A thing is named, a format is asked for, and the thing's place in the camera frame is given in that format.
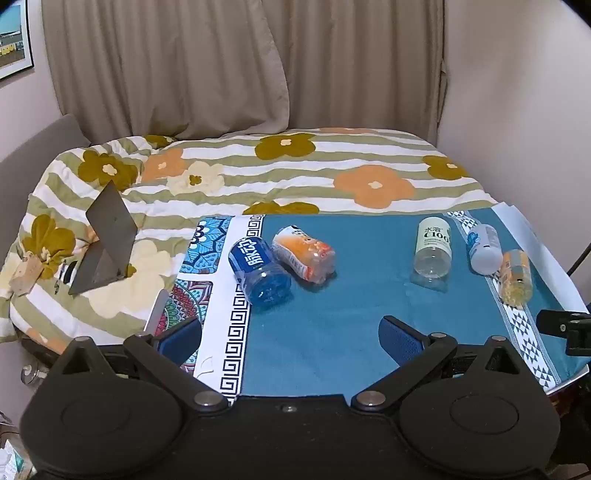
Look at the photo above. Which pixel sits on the grey folding stand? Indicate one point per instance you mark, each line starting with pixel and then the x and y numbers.
pixel 108 221

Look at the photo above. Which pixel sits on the small blue label clear bottle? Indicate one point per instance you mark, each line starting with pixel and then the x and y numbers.
pixel 485 251

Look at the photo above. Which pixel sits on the black rod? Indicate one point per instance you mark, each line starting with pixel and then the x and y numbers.
pixel 579 261

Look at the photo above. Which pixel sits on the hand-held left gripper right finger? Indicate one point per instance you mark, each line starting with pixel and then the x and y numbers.
pixel 399 337

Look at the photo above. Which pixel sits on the teal patterned tablecloth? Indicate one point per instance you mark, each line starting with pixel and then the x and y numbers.
pixel 332 323

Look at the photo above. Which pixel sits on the beige curtain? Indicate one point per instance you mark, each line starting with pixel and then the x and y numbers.
pixel 184 69

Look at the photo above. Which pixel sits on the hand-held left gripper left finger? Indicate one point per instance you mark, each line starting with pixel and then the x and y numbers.
pixel 181 340

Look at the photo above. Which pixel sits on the blue label plastic bottle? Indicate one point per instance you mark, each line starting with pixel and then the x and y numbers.
pixel 258 272

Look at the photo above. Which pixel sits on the small yellow label bottle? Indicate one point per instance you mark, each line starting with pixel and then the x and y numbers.
pixel 516 277

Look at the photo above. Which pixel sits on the orange label plastic bottle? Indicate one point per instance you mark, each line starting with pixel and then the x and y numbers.
pixel 300 251

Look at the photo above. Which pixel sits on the grey upholstered headboard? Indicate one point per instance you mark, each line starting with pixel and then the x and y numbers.
pixel 41 143

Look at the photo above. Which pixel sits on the black clamp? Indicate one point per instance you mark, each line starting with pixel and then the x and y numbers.
pixel 565 330

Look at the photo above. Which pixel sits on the framed wall picture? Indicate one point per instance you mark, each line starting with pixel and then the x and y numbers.
pixel 11 41

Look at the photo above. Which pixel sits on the beige paper tag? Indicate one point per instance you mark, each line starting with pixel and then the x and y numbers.
pixel 25 273

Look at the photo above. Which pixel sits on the white green label clear bottle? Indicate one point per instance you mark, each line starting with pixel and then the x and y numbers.
pixel 432 240

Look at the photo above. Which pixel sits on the floral striped blanket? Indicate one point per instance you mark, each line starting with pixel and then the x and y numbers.
pixel 323 184

